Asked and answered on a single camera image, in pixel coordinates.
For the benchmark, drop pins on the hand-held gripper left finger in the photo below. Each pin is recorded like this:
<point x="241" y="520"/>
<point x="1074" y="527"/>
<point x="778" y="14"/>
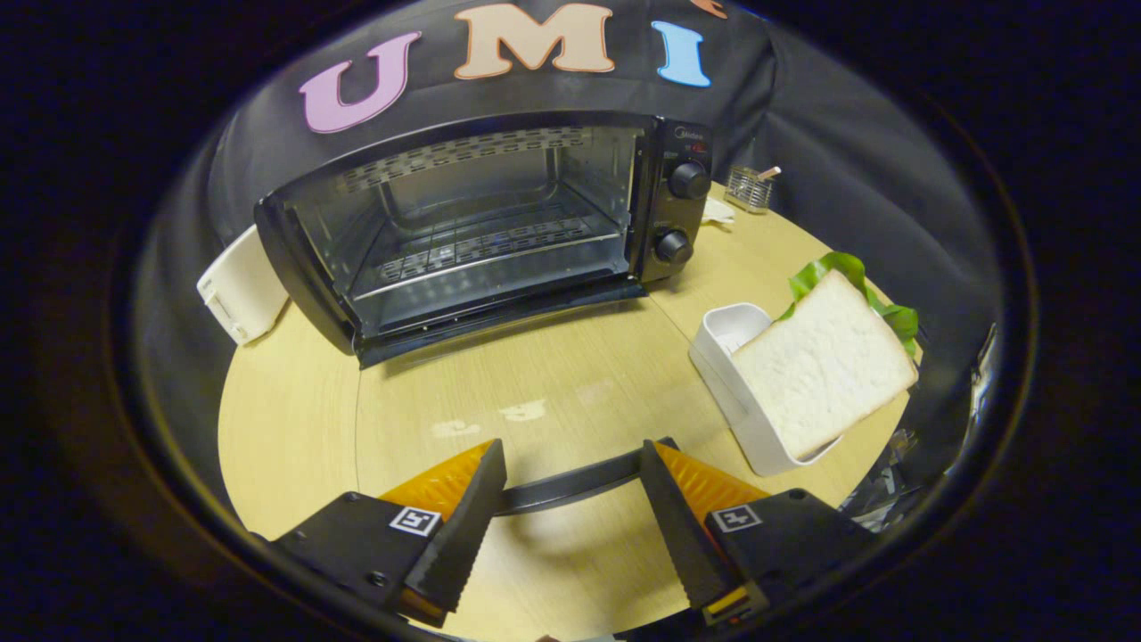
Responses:
<point x="468" y="526"/>

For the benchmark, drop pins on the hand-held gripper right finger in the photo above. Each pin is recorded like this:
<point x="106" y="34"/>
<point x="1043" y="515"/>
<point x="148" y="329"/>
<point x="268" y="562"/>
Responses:
<point x="682" y="526"/>

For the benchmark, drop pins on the bread and lettuce sandwich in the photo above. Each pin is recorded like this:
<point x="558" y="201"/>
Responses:
<point x="820" y="366"/>

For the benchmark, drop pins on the black toaster oven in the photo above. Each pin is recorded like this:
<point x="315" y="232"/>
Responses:
<point x="673" y="209"/>

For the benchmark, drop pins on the white pop-up toaster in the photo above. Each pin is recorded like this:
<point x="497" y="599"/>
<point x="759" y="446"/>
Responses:
<point x="241" y="290"/>

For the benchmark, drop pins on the white plastic container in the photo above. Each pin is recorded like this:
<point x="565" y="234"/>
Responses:
<point x="726" y="334"/>

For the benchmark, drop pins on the white crumpled paper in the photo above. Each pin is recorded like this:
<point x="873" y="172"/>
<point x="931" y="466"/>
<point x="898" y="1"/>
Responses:
<point x="718" y="212"/>

